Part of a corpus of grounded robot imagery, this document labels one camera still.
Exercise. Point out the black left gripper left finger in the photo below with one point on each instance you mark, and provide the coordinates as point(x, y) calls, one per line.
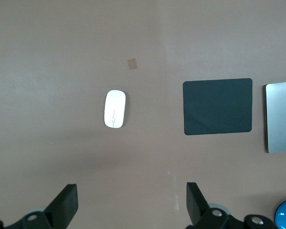
point(62, 205)

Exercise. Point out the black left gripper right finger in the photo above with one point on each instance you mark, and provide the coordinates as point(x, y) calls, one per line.
point(196, 205)

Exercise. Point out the small brown tape patch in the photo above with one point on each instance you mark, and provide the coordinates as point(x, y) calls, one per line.
point(132, 64)

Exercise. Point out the black rectangular mouse pad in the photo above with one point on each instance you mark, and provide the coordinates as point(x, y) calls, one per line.
point(217, 106)

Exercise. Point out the white computer mouse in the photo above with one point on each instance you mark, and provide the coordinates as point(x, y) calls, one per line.
point(115, 108)

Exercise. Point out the silver closed laptop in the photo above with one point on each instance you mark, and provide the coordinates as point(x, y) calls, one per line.
point(281, 117)

